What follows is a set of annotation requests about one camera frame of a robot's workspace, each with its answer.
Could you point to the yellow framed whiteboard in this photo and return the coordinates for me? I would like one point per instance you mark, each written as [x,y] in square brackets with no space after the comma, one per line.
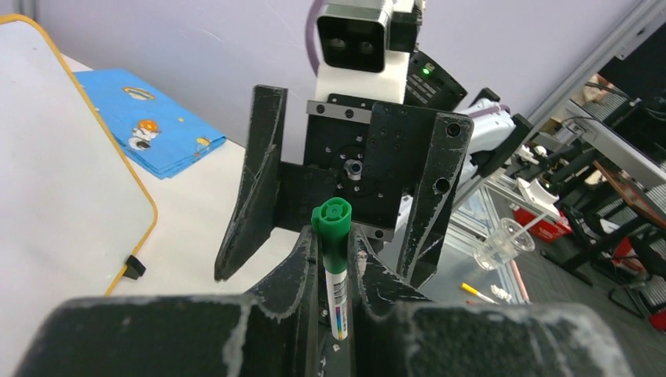
[72,207]

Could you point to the clear plastic cup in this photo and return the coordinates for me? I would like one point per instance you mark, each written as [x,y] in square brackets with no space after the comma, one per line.
[506,242]

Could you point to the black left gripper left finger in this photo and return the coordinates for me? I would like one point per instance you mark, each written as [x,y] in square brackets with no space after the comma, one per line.
[270,330]

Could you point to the yellow pen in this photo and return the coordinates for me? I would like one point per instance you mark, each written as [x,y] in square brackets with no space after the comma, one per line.
[473,291]

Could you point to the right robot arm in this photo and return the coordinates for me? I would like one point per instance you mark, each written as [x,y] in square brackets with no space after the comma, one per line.
[496,134]

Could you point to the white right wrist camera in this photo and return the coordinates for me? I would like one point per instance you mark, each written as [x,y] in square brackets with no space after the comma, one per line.
[362,48]

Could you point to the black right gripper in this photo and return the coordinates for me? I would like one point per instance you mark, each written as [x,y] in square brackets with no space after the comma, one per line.
[370,153]

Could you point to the green capped whiteboard marker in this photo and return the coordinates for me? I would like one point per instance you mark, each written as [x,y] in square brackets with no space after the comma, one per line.
[331,222]

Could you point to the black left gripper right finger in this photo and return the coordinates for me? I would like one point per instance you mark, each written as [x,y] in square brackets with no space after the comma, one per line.
[385,335]

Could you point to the blue patterned cloth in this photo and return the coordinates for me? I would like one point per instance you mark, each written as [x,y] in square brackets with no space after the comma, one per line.
[152,129]

